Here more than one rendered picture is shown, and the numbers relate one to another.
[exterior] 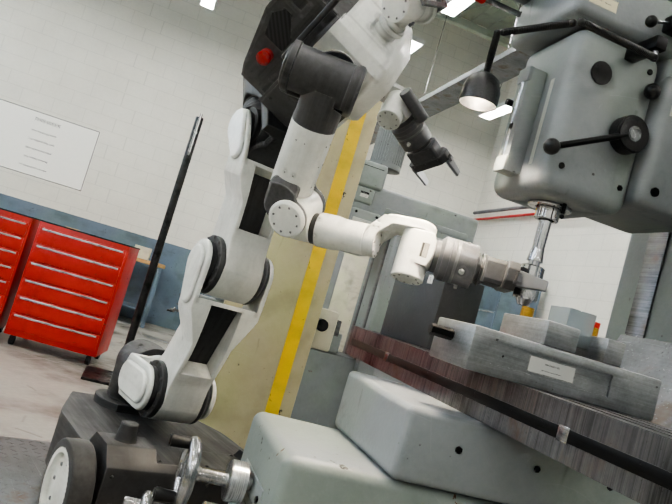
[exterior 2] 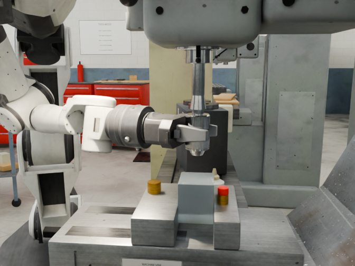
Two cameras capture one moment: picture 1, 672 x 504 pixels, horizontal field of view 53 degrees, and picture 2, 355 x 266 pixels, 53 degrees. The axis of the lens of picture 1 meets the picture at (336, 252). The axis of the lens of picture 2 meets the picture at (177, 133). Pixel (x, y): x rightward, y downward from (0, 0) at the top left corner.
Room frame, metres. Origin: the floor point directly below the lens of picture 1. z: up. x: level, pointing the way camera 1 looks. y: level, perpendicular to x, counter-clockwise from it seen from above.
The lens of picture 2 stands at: (0.65, -0.56, 1.28)
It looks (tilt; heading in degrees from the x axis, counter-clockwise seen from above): 11 degrees down; 19
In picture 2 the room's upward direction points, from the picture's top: straight up
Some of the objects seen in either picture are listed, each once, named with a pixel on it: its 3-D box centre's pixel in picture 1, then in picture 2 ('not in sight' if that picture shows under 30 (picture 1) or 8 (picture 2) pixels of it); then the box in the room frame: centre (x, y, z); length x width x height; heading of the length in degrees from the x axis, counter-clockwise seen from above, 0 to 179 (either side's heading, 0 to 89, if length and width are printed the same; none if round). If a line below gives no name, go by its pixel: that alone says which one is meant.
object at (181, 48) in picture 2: (549, 206); (198, 48); (1.30, -0.38, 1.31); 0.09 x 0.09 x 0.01
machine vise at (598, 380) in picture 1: (545, 356); (177, 232); (1.14, -0.39, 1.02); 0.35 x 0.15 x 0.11; 103
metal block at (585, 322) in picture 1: (569, 327); (196, 197); (1.15, -0.42, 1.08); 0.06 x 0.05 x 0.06; 13
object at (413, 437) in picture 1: (485, 446); not in sight; (1.30, -0.38, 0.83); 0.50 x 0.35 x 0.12; 105
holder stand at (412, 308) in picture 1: (431, 308); (199, 133); (1.71, -0.27, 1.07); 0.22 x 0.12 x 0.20; 26
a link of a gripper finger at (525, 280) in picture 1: (531, 282); (190, 134); (1.27, -0.37, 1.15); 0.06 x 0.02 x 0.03; 84
